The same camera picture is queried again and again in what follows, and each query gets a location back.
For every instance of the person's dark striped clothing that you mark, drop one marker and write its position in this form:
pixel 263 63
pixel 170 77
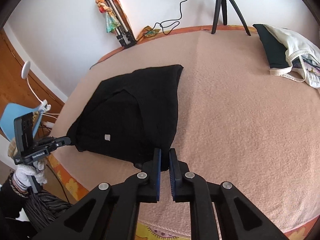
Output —
pixel 47 210

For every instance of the peach blanket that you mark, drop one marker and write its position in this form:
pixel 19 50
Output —
pixel 237 130

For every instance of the colourful scarf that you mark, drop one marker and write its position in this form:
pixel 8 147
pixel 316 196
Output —
pixel 110 23

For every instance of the white cloth bag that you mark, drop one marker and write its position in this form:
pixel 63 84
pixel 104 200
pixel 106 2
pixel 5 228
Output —
pixel 295 42

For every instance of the black t-shirt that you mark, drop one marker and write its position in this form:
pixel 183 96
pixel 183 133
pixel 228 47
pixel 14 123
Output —
pixel 125 120

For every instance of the dark green folded cloth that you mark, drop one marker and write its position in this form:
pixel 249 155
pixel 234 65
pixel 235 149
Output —
pixel 272 50

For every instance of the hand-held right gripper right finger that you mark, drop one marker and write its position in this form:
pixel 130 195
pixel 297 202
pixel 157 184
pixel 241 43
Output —
pixel 172 177

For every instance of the small patterned cloth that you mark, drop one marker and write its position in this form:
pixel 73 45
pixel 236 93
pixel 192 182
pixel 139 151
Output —
pixel 150 32

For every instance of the white power strip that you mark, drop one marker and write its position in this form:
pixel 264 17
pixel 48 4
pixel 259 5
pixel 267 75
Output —
pixel 47 124

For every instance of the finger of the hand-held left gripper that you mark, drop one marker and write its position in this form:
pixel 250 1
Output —
pixel 65 141

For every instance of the black tripod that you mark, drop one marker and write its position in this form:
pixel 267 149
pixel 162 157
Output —
pixel 220 5

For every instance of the patterned clothes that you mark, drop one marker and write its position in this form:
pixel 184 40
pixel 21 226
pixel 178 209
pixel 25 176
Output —
pixel 310 67

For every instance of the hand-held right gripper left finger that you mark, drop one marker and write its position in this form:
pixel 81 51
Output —
pixel 158 172

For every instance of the white clip lamp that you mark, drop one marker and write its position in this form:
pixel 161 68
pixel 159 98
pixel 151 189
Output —
pixel 25 71

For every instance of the folded silver tripod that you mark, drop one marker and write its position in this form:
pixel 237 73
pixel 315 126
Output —
pixel 120 27

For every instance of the person's left hand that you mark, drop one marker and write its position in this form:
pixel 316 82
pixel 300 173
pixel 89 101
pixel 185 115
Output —
pixel 25 175

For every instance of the person's left forearm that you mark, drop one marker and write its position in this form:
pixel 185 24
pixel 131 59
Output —
pixel 10 200

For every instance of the blue chair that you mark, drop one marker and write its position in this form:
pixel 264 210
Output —
pixel 10 117

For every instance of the wooden door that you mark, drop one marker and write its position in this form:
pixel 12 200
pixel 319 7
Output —
pixel 15 85

